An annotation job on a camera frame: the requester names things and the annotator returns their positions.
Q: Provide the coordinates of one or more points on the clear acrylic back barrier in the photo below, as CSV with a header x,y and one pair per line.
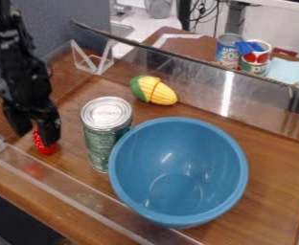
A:
x,y
198,71

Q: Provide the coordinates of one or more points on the blue soup can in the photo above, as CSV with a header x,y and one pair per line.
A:
x,y
227,52

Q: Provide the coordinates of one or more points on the clear acrylic bracket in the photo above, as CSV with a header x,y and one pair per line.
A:
x,y
93,64

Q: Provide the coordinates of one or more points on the green tin can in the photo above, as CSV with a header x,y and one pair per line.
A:
x,y
107,118

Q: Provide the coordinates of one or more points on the blue plastic clip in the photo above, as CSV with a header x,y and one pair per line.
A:
x,y
246,47

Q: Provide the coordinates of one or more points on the red toy strawberry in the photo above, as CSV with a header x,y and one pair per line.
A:
x,y
42,149

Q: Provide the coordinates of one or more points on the light blue cloth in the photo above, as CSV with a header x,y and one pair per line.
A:
x,y
283,70

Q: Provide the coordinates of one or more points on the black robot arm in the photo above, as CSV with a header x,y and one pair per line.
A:
x,y
16,42

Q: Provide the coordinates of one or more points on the red white tomato can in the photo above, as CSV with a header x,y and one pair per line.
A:
x,y
255,61

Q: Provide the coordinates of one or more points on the blue bowl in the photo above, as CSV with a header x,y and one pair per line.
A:
x,y
177,171

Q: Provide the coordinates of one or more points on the yellow toy corn cob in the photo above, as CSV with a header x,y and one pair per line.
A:
x,y
151,90

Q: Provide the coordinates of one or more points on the clear acrylic barrier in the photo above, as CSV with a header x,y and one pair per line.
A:
x,y
88,200
198,71

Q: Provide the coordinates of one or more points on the clear acrylic front barrier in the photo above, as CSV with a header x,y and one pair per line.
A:
x,y
88,200

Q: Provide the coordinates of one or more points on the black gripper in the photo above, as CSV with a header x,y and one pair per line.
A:
x,y
29,88

